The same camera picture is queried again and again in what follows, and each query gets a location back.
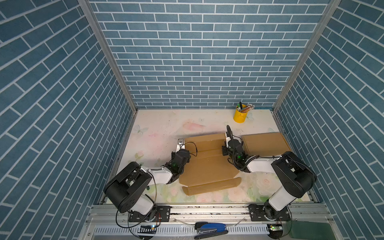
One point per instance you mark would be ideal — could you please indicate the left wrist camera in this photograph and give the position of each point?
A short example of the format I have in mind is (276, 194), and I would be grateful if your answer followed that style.
(180, 145)

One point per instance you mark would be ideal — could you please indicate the cardboard sheet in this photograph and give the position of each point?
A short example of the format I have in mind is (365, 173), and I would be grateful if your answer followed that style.
(208, 170)

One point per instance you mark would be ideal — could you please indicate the aluminium front rail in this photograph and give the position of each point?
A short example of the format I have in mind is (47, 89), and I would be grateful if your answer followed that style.
(107, 220)

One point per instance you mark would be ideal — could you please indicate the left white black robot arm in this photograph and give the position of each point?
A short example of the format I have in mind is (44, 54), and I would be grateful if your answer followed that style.
(126, 189)

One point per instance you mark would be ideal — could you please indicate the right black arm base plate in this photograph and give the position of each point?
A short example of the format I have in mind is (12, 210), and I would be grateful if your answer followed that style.
(260, 213)

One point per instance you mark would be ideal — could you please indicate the green box at front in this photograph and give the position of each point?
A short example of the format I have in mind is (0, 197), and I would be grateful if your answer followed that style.
(311, 231)

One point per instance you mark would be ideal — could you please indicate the pens in cup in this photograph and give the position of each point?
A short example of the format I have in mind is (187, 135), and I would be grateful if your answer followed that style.
(244, 108)

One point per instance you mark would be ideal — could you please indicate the blue black stapler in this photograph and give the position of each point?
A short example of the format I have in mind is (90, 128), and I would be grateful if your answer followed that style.
(208, 230)

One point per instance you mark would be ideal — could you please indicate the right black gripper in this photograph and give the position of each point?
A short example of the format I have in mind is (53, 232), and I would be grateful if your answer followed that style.
(224, 151)

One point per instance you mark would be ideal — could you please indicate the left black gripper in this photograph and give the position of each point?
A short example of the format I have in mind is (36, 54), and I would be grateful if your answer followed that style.
(173, 154)

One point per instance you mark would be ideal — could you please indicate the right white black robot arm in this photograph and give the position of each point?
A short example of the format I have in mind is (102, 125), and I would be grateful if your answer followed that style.
(294, 175)

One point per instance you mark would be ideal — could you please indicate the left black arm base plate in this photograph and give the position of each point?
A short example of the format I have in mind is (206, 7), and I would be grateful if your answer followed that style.
(160, 213)

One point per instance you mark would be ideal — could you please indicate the cardboard box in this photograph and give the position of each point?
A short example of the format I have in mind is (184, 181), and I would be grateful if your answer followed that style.
(266, 144)

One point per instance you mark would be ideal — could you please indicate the yellow pen cup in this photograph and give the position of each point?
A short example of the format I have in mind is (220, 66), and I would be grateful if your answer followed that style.
(239, 117)

